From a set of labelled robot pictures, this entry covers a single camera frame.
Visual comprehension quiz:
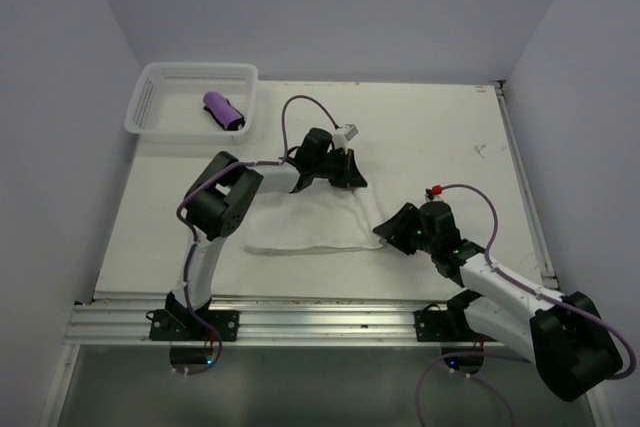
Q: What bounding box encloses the purple and black towel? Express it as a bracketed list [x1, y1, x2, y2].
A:
[203, 91, 245, 131]

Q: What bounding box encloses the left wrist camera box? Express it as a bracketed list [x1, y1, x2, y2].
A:
[333, 124, 359, 151]

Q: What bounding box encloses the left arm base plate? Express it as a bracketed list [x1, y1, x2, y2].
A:
[145, 309, 239, 342]

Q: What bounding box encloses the white towel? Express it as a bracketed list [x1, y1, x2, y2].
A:
[241, 181, 383, 255]

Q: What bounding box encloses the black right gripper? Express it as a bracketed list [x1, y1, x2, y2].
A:
[372, 203, 438, 255]

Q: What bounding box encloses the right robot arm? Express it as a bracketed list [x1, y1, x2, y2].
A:
[373, 201, 623, 401]

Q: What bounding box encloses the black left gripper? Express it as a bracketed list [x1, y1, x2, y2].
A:
[312, 147, 365, 188]

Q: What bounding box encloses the aluminium mounting rail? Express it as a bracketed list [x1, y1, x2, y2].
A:
[64, 299, 591, 348]

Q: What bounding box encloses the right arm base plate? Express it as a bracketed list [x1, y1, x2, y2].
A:
[413, 304, 492, 343]

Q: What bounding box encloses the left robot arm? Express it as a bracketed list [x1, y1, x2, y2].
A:
[151, 124, 367, 341]

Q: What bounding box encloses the white plastic basket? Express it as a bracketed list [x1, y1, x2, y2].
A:
[124, 62, 258, 145]

